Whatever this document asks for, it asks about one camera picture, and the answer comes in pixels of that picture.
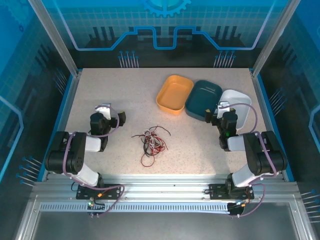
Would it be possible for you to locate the thin black cable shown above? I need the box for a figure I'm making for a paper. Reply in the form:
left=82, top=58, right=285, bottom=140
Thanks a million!
left=141, top=125, right=172, bottom=158
left=131, top=129, right=161, bottom=157

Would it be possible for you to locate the thin white cable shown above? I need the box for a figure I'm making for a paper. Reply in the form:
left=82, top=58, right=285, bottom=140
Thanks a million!
left=142, top=129, right=158, bottom=145
left=143, top=129, right=160, bottom=147
left=142, top=129, right=159, bottom=146

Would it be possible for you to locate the thin red cable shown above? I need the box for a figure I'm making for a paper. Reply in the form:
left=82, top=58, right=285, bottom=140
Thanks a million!
left=143, top=132, right=167, bottom=156
left=142, top=128, right=169, bottom=154
left=140, top=139, right=169, bottom=168

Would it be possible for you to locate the teal plastic bin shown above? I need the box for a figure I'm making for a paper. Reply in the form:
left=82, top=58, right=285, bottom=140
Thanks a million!
left=184, top=79, right=223, bottom=123

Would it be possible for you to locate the white plastic bin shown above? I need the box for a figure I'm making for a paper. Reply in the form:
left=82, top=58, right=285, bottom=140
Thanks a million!
left=214, top=89, right=253, bottom=131

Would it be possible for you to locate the orange plastic bin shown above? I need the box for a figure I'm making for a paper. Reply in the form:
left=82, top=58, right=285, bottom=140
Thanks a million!
left=155, top=74, right=195, bottom=116

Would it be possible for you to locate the grey metal front tray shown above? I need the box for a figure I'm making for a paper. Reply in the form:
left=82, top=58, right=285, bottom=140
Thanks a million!
left=14, top=199, right=320, bottom=240

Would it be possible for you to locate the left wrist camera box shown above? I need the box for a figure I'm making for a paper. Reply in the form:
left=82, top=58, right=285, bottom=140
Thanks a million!
left=94, top=102, right=112, bottom=121

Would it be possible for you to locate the aluminium table side rail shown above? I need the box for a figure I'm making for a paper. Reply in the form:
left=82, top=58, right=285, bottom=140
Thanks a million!
left=41, top=70, right=83, bottom=182
left=250, top=70, right=287, bottom=182

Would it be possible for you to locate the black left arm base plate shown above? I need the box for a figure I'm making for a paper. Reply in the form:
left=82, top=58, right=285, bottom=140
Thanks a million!
left=76, top=183, right=123, bottom=201

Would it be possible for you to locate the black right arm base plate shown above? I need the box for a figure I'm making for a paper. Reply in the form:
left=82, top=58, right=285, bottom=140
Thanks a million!
left=208, top=183, right=256, bottom=201

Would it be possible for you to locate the aluminium front rail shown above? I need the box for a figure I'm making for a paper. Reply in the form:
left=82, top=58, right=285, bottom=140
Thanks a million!
left=34, top=173, right=298, bottom=204

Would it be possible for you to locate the blue printed enclosure panel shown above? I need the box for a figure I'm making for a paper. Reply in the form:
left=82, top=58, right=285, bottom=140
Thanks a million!
left=0, top=0, right=76, bottom=193
left=257, top=0, right=320, bottom=201
left=37, top=0, right=292, bottom=70

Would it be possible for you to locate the slotted grey cable duct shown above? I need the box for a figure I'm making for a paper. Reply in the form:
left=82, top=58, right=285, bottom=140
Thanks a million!
left=39, top=201, right=231, bottom=214

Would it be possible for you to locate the aluminium frame post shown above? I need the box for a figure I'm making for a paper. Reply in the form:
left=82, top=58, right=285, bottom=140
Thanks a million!
left=27, top=0, right=83, bottom=77
left=250, top=0, right=300, bottom=77

